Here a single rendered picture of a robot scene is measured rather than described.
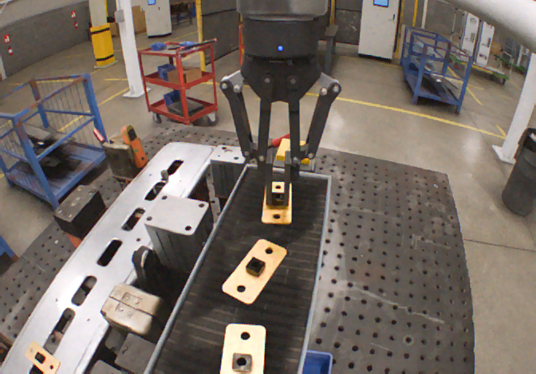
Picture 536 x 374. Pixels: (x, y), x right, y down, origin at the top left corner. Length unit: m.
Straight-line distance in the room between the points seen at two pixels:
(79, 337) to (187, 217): 0.30
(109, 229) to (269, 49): 0.53
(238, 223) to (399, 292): 0.64
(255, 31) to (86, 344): 0.52
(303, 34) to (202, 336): 0.30
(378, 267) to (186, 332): 0.73
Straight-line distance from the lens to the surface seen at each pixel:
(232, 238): 0.35
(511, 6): 0.37
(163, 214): 0.48
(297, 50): 0.26
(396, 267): 0.97
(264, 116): 0.31
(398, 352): 0.83
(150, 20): 11.02
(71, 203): 0.74
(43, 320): 0.61
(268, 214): 0.38
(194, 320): 0.30
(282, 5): 0.25
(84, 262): 0.63
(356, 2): 7.49
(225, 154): 0.68
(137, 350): 0.38
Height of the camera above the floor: 1.43
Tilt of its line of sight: 37 degrees down
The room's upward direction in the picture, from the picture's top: straight up
